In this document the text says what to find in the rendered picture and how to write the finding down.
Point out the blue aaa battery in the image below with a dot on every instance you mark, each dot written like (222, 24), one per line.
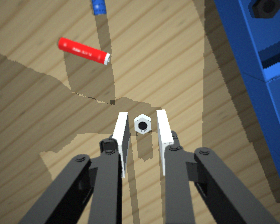
(99, 7)

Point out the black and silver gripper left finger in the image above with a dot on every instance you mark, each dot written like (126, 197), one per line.
(63, 203)

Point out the red battery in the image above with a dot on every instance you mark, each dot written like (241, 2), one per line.
(84, 51)

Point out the blue three-compartment bin rack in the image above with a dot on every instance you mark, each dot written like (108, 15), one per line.
(259, 65)

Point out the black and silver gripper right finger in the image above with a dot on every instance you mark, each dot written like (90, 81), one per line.
(227, 198)

